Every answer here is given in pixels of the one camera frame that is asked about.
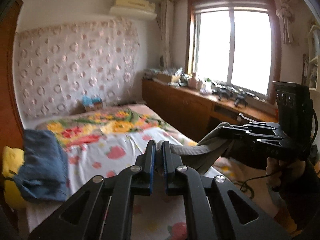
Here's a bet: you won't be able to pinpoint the grey-green pants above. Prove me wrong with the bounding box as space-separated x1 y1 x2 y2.
169 122 234 175

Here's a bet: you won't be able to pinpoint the person's right hand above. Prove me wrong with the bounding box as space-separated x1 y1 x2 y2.
266 157 306 191

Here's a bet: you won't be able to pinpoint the wooden sideboard cabinet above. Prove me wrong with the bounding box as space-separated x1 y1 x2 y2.
142 79 278 142

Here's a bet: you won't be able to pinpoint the folded blue jeans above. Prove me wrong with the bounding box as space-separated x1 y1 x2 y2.
13 129 68 202

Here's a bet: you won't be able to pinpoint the pink bottle on cabinet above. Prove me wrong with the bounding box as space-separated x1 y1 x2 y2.
188 72 197 89

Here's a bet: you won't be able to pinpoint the floral pink blanket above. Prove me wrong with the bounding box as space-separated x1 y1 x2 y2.
36 105 244 193

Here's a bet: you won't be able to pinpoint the cardboard box on cabinet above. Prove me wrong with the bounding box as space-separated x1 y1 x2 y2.
156 73 180 83

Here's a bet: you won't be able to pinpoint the yellow plush toy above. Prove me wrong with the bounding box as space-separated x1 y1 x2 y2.
2 146 27 210

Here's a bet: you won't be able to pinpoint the tied beige window curtain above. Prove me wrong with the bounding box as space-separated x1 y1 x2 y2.
276 0 297 46

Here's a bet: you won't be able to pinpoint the cardboard box with blue item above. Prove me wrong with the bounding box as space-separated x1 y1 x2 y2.
82 96 103 112

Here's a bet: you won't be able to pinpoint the wooden wardrobe door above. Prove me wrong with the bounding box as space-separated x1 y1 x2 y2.
1 0 23 151

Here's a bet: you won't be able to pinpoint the left beige window curtain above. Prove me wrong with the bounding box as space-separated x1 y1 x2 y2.
158 0 174 69

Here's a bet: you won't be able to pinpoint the pink circle pattern curtain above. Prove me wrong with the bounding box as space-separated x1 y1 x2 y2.
14 18 140 120

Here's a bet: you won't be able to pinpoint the white air conditioner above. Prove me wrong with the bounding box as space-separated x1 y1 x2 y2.
109 0 157 21

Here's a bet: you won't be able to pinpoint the black cable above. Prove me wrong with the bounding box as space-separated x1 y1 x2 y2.
235 173 270 200

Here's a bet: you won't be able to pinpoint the window with brown frame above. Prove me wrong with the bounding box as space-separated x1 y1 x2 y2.
186 0 281 104

